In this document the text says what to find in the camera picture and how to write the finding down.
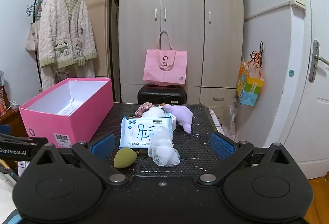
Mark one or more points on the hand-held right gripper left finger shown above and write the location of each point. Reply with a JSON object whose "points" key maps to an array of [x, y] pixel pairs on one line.
{"points": [[102, 146]]}

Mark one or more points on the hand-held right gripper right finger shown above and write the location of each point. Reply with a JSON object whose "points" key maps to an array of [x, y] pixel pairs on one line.
{"points": [[223, 145]]}

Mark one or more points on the olive green makeup sponge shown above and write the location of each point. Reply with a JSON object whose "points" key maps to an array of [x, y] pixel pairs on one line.
{"points": [[124, 158]]}

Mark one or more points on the white blue wet wipes pack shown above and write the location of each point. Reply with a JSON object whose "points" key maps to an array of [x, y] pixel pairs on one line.
{"points": [[138, 131]]}

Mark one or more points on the pink cardboard box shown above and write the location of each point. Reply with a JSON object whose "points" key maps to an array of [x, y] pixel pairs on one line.
{"points": [[51, 121]]}

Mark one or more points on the pink floral scrunchie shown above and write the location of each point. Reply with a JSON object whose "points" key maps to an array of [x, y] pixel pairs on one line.
{"points": [[142, 108]]}

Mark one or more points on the clear plastic bag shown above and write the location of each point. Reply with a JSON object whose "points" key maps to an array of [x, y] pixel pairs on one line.
{"points": [[163, 150]]}

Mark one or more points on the white soft cloth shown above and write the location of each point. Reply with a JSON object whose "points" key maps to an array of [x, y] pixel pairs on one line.
{"points": [[154, 112]]}

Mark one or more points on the black honeycomb mat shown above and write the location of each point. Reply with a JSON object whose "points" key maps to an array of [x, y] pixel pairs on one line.
{"points": [[200, 136]]}

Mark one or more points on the white striped board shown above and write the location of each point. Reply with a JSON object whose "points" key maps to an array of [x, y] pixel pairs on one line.
{"points": [[216, 120]]}

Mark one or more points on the wooden bedside cabinet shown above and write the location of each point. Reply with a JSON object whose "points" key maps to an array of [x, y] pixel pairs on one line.
{"points": [[11, 118]]}

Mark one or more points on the white plastic bag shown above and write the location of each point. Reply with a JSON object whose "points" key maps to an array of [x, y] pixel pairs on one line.
{"points": [[232, 116]]}

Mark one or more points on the purple plush toy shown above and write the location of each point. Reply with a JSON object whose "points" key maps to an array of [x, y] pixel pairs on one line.
{"points": [[181, 114]]}

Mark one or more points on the colourful paper gift bag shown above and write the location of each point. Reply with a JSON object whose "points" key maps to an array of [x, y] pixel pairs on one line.
{"points": [[248, 86]]}

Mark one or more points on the black suitcase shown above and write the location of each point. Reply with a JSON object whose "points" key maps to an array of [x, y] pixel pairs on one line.
{"points": [[162, 94]]}

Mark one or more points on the pink tote bag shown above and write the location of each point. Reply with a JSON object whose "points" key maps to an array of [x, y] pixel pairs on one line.
{"points": [[165, 67]]}

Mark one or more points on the white door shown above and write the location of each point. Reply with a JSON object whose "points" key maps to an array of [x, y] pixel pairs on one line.
{"points": [[308, 98]]}

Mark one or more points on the green round sticker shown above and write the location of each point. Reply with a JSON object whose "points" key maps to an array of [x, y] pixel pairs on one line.
{"points": [[291, 73]]}

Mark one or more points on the black clothes rack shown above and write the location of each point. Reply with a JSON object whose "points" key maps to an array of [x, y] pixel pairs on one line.
{"points": [[111, 33]]}

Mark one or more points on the cream canvas tote bag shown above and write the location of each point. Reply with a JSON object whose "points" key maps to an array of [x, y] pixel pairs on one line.
{"points": [[31, 36]]}

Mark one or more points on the white green fleece robe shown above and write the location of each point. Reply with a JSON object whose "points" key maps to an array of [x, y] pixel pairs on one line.
{"points": [[64, 36]]}

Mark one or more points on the beige wooden wardrobe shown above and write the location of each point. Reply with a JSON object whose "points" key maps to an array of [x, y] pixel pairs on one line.
{"points": [[182, 8]]}

